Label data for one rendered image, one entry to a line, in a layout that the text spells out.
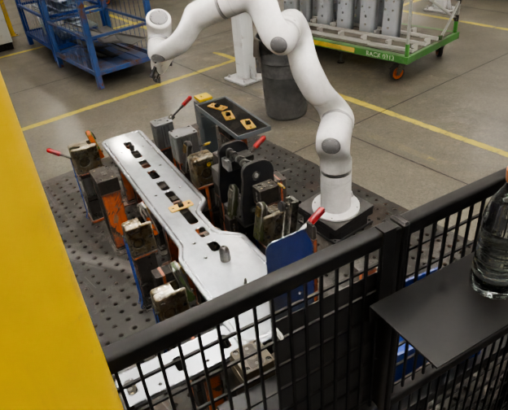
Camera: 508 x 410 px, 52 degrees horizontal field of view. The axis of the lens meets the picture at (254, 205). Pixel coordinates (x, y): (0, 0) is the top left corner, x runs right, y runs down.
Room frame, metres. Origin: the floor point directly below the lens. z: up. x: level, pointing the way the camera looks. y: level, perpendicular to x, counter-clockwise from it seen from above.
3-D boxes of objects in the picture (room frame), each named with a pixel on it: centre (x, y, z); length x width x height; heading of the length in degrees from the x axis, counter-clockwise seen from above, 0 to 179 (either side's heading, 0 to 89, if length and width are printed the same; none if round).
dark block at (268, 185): (1.38, -0.04, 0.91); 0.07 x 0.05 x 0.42; 116
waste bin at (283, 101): (4.42, -0.38, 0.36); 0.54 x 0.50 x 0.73; 125
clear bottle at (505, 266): (0.54, -0.33, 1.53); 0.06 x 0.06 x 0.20
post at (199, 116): (2.08, 0.17, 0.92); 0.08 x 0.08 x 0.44; 26
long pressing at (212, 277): (1.50, 0.27, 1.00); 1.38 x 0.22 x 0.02; 26
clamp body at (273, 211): (1.31, -0.05, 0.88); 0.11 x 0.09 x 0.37; 116
